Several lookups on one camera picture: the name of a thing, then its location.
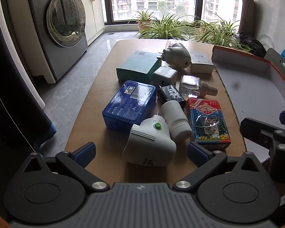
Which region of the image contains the spider plant in terracotta pot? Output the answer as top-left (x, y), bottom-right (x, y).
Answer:
top-left (128, 9), bottom-right (158, 32)

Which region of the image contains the grey washing machine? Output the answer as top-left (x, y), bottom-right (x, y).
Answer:
top-left (26, 0), bottom-right (88, 81)

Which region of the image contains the white mosquito repellent heater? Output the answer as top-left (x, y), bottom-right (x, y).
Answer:
top-left (163, 40), bottom-right (192, 71)

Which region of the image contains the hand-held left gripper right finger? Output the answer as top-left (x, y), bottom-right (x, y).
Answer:
top-left (173, 141), bottom-right (264, 192)

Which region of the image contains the white plastic bottle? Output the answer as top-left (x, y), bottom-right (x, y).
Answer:
top-left (161, 100), bottom-right (193, 142)

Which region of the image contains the white charger cube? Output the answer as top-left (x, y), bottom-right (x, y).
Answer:
top-left (153, 66), bottom-right (178, 87)

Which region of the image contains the clear liquid refill bottle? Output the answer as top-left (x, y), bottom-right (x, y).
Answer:
top-left (179, 75), bottom-right (218, 98)

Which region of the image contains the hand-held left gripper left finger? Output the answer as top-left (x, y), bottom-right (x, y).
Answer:
top-left (20, 142), bottom-right (110, 194)

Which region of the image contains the teal box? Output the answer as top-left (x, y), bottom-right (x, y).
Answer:
top-left (116, 51), bottom-right (162, 86)

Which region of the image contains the grey board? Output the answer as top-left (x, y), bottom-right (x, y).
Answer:
top-left (264, 48), bottom-right (285, 86)

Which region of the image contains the black bag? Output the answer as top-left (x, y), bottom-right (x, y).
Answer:
top-left (237, 32), bottom-right (267, 57)

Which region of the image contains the black charger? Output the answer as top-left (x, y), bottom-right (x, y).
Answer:
top-left (157, 85), bottom-right (187, 105)

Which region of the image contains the white plug with green button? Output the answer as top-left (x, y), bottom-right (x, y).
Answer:
top-left (122, 111), bottom-right (177, 168)

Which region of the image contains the large spider plant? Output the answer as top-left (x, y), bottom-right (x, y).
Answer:
top-left (189, 14), bottom-right (251, 51)

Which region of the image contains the white adapter box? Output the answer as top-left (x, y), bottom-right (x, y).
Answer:
top-left (189, 51), bottom-right (215, 74)

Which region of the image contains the white fan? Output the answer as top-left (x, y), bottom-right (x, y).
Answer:
top-left (258, 34), bottom-right (275, 53)

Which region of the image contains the brown rolled mat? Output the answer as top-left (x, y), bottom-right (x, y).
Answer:
top-left (238, 0), bottom-right (255, 34)

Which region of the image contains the cream cabinet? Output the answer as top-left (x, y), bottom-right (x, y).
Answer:
top-left (76, 0), bottom-right (105, 47)

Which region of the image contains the cardboard box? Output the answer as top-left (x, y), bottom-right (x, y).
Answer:
top-left (211, 45), bottom-right (285, 167)

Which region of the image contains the blue plastic box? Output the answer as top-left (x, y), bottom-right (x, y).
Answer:
top-left (102, 80), bottom-right (156, 132)

